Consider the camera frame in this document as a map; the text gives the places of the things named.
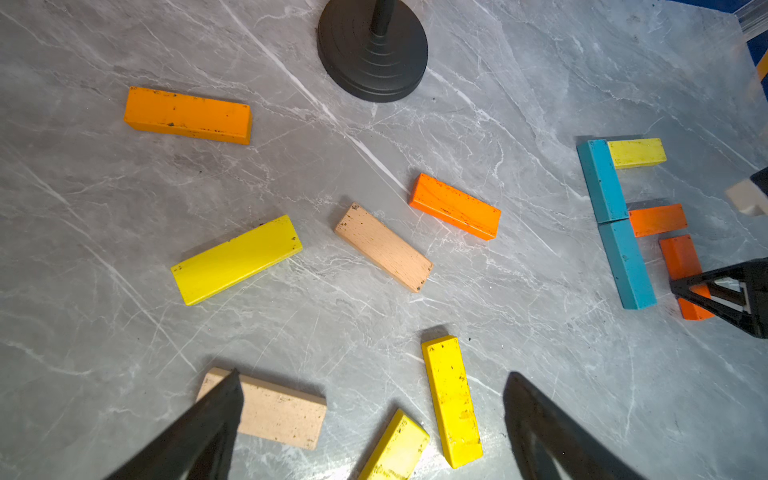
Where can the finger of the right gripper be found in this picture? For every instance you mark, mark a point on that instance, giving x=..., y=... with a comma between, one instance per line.
x=736, y=294

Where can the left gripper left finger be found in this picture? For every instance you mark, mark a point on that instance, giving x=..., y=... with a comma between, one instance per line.
x=199, y=445

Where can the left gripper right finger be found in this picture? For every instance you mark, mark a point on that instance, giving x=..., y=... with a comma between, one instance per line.
x=546, y=441

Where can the orange block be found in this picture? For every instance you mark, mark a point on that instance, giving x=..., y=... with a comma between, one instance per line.
x=682, y=261
x=455, y=207
x=156, y=111
x=657, y=220

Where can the yellow block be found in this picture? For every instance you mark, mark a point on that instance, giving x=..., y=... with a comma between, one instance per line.
x=452, y=401
x=637, y=153
x=225, y=265

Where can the teal block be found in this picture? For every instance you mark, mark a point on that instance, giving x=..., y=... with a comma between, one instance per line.
x=602, y=182
x=627, y=266

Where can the tan block lower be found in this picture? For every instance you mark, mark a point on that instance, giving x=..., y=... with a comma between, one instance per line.
x=284, y=415

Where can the tan block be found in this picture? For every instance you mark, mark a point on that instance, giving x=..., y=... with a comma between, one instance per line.
x=384, y=248
x=284, y=415

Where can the yellow block diagonal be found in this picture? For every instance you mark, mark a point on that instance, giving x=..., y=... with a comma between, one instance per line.
x=398, y=451

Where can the tan block upper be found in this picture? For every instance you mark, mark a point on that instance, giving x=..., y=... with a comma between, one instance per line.
x=384, y=248

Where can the black microphone on stand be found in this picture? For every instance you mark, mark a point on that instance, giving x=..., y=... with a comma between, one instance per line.
x=375, y=50

